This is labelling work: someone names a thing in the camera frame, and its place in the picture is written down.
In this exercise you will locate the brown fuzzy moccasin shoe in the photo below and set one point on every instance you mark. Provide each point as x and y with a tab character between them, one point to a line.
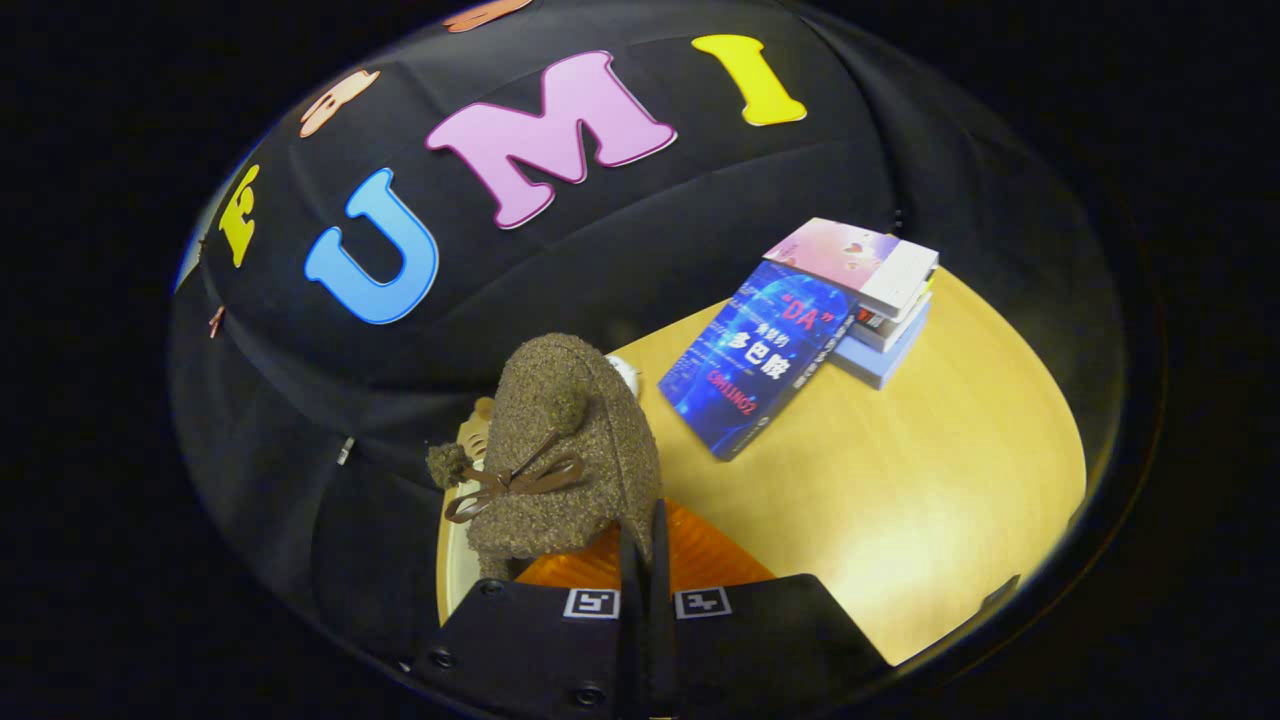
570	420

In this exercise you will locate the light blue book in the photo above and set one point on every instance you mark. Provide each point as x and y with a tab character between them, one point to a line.
880	364

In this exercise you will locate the thin white spine book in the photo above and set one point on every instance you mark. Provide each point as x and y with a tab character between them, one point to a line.
893	325

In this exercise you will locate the white plush toy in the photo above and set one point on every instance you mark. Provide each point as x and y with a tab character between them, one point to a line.
625	372

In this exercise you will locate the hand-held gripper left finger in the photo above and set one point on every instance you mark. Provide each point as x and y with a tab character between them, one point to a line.
630	630

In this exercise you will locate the reddish cloth clip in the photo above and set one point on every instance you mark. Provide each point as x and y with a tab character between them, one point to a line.
216	322

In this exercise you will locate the pink cover book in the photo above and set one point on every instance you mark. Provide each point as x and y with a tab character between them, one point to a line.
850	255

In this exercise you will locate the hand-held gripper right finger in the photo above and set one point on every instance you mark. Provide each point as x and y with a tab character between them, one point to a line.
662	620

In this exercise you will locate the silver cloth clip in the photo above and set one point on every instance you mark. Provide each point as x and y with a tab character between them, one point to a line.
345	450

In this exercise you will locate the black backdrop cloth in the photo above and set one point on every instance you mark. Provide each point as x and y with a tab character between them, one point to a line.
650	230

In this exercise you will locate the blue glossy book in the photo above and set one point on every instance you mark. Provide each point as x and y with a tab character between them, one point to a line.
750	360

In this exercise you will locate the grey fabric storage box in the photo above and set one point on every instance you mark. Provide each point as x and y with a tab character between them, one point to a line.
455	560

